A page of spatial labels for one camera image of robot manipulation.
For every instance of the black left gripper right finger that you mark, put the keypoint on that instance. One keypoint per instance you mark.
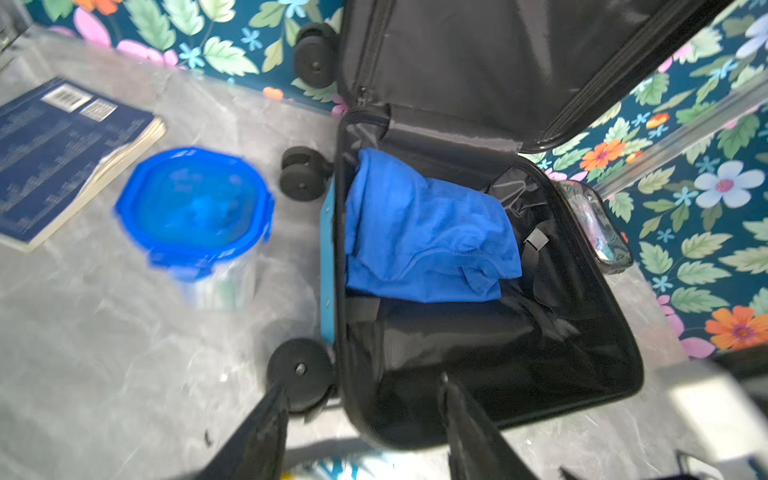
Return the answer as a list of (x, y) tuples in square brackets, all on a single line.
[(477, 450)]

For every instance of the blue t-shirt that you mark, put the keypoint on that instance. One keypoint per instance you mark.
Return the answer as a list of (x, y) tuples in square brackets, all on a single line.
[(426, 240)]

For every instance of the white yellow teal printed garment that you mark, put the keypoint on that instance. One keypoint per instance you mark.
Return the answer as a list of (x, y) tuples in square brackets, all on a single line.
[(369, 466)]

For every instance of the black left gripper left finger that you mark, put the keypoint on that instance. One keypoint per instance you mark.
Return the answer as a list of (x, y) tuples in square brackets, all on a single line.
[(256, 449)]

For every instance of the blue hard-shell suitcase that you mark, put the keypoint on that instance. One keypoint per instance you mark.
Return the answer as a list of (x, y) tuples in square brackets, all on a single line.
[(464, 92)]

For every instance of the clear black-trimmed toiletry pouch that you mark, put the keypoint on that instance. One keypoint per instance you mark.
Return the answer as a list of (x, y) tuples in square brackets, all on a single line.
[(610, 248)]

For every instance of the clear container blue lid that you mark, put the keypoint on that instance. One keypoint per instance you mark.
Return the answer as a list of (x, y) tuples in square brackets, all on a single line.
[(201, 217)]

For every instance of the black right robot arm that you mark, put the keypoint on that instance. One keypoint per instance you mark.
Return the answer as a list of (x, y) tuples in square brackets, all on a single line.
[(694, 419)]

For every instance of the aluminium cage frame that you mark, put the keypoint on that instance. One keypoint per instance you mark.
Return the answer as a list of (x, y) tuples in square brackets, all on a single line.
[(750, 95)]

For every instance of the dark blue paperback book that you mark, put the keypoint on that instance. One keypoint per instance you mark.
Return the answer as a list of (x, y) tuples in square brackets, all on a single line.
[(61, 145)]

